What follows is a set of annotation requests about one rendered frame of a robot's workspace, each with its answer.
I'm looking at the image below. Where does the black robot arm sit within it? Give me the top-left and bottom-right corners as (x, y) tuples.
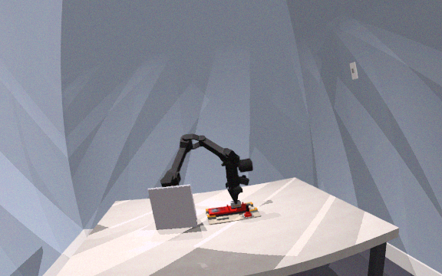
(160, 134), (252, 188)

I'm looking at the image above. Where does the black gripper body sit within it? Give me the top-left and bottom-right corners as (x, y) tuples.
(226, 173), (242, 194)

